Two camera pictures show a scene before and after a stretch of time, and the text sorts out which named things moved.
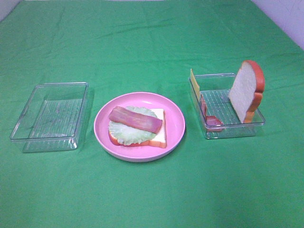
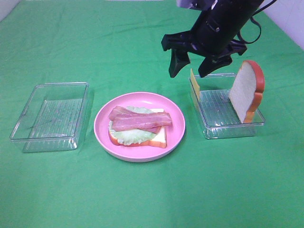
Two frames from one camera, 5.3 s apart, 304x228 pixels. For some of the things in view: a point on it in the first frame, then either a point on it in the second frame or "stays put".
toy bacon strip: x=212 y=123 to x=133 y=121
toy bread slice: x=159 y=140 stays put
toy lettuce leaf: x=124 y=135 stays put
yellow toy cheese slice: x=195 y=84 stays put
